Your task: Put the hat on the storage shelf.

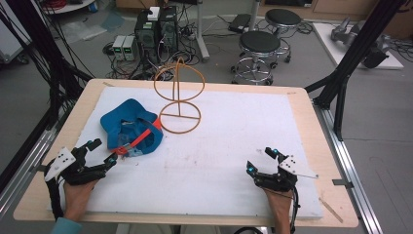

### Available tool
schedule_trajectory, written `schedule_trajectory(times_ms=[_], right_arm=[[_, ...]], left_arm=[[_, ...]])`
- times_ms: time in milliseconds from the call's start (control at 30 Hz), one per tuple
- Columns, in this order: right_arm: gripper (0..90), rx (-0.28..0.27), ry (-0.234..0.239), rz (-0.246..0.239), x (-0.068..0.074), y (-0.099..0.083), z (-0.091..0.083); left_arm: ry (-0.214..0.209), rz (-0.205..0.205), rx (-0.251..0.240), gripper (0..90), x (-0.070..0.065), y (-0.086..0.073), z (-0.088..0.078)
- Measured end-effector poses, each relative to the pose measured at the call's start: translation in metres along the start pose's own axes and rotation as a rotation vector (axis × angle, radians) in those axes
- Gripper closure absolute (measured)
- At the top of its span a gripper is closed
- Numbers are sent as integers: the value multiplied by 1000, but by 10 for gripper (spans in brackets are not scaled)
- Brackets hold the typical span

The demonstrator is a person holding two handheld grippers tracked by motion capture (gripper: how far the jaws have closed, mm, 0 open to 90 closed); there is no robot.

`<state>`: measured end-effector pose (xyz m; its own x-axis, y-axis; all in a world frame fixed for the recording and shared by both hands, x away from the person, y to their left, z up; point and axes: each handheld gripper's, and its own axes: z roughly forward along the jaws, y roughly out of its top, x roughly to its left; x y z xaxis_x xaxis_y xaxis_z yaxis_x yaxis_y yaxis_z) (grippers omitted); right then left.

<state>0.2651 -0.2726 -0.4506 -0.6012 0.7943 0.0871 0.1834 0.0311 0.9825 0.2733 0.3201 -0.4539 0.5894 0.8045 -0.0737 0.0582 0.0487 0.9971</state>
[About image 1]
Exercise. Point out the thin wooden stick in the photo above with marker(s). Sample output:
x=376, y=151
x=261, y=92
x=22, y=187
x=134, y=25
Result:
x=331, y=210

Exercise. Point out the black computer tower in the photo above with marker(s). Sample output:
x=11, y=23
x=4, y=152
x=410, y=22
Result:
x=168, y=31
x=146, y=37

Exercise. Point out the grey metal bracket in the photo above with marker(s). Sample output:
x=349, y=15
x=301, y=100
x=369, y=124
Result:
x=342, y=183

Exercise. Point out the person's right hand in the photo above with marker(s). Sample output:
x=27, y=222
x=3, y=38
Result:
x=281, y=201

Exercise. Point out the black round stool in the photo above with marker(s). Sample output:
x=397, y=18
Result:
x=259, y=42
x=283, y=17

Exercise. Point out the clear plastic sheet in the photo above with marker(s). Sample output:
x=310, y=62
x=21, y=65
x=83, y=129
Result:
x=84, y=31

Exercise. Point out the person's left hand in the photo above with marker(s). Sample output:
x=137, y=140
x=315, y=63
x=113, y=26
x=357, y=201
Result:
x=76, y=200

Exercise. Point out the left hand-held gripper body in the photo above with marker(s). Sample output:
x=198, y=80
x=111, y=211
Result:
x=69, y=169

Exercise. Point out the round white table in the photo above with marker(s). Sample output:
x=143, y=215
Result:
x=69, y=6

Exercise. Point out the electronics boxes on floor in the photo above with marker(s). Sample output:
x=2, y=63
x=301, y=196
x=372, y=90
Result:
x=185, y=55

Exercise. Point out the grey metal table leg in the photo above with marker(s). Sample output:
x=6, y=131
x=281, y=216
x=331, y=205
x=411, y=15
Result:
x=202, y=35

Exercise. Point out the grey power supply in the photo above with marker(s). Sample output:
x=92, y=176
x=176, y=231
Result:
x=118, y=47
x=130, y=48

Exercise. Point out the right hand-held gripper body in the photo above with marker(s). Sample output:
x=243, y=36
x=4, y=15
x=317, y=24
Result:
x=279, y=180

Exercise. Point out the white box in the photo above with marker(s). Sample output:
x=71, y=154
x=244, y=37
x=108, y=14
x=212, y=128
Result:
x=154, y=13

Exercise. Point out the black flat case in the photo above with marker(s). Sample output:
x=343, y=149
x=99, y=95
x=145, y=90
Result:
x=239, y=22

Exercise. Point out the white floor board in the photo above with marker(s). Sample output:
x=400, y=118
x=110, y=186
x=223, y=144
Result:
x=328, y=39

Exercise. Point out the white foam mat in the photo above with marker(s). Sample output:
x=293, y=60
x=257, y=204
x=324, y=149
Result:
x=201, y=156

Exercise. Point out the aluminium rail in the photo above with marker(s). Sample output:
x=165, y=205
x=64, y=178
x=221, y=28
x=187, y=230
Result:
x=22, y=175
x=350, y=169

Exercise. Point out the black frame post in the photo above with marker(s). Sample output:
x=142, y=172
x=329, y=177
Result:
x=39, y=42
x=357, y=52

